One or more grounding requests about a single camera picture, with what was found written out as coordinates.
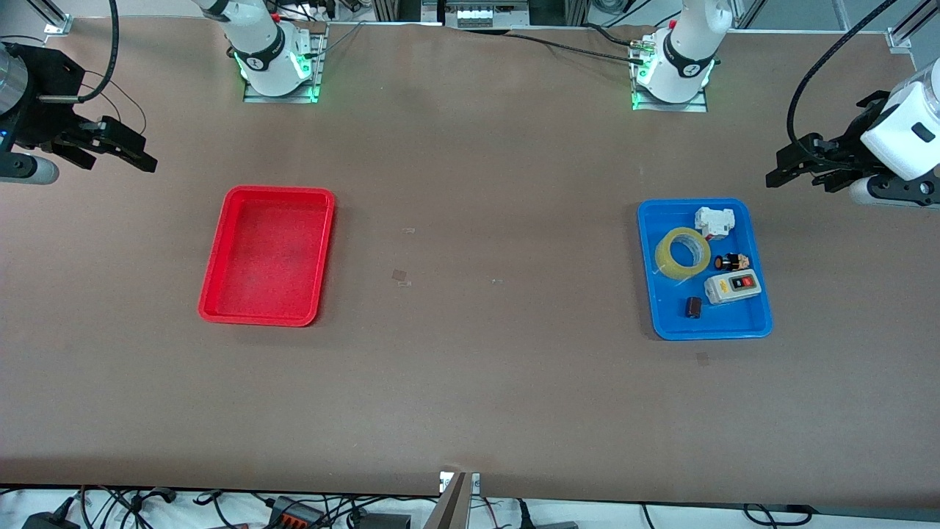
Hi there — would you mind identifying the yellow tape roll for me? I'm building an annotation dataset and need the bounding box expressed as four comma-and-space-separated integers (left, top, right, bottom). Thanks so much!
654, 227, 712, 281

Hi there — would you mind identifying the blue plastic tray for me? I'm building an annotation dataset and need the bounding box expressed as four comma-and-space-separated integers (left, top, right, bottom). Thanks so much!
636, 198, 774, 342

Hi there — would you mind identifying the red plastic tray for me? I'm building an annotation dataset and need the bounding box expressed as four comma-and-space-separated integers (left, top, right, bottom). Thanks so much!
197, 185, 336, 328

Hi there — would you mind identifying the black power adapter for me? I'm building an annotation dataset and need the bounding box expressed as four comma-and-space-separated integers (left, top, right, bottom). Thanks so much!
21, 505, 82, 529

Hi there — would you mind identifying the black orange power strip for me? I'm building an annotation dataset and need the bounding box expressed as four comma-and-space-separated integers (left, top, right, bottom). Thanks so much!
266, 497, 328, 529

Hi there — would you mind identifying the black plug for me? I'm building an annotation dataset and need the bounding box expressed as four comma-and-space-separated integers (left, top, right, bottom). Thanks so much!
516, 500, 581, 529

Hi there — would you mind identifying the aluminium profile bar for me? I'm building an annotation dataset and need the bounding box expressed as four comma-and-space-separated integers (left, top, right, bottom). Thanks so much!
422, 472, 471, 529

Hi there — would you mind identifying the thin black right gripper wire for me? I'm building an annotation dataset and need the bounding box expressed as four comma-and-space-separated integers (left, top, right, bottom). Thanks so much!
77, 70, 148, 137

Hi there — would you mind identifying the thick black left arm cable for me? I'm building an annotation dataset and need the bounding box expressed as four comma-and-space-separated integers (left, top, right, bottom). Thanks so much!
787, 0, 901, 145

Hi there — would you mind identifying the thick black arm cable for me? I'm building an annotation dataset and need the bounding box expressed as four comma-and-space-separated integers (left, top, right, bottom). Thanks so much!
787, 0, 901, 145
73, 0, 120, 104

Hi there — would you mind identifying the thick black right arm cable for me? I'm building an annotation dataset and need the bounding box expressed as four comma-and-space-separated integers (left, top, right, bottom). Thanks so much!
73, 0, 120, 104

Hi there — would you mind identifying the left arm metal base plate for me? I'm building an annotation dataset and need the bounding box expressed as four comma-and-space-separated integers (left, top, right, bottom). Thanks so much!
630, 37, 709, 113

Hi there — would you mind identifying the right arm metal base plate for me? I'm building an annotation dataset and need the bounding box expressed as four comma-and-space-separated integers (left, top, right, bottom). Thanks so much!
242, 22, 328, 104

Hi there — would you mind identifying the grey on-off switch box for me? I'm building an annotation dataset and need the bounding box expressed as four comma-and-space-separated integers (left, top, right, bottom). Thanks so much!
704, 270, 762, 306

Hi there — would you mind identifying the thin grey cable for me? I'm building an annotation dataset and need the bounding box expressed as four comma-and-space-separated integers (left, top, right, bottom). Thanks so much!
312, 21, 367, 60

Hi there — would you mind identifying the black cable on table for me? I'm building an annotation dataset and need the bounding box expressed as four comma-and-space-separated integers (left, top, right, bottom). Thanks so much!
507, 24, 651, 61

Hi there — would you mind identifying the black looped cable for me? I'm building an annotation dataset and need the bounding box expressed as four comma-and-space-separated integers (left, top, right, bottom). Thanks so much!
742, 503, 816, 528

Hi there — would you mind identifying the metal frame with connector box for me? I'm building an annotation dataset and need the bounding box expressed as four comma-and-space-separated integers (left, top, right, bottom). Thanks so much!
371, 0, 588, 30

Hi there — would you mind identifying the small white mounting bracket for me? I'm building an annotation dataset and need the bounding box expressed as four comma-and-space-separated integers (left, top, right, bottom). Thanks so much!
439, 470, 482, 494

